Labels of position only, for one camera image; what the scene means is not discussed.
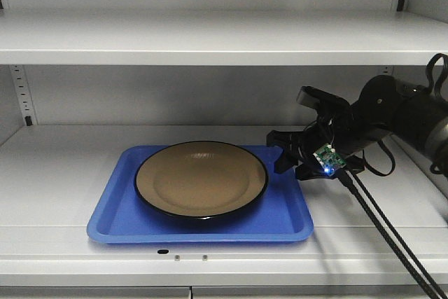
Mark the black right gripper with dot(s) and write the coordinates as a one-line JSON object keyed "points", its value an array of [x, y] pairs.
{"points": [[312, 137]]}

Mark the blue plastic tray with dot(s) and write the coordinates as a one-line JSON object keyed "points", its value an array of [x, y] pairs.
{"points": [[281, 214]]}

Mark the beige plate with black rim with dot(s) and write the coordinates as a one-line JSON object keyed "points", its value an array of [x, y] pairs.
{"points": [[201, 179]]}

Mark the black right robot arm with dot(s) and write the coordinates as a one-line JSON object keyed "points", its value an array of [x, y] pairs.
{"points": [[385, 106]]}

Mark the lower cabinet shelf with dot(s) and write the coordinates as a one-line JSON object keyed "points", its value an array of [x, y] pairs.
{"points": [[52, 177]]}

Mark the cabinet shelf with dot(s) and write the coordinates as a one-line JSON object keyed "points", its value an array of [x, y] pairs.
{"points": [[52, 177], [219, 38]]}

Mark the upper cabinet shelf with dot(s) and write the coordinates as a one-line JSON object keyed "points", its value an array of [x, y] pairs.
{"points": [[219, 38]]}

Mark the green right circuit board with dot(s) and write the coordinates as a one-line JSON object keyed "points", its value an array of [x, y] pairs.
{"points": [[329, 160]]}

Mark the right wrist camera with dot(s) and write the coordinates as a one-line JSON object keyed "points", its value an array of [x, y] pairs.
{"points": [[317, 99]]}

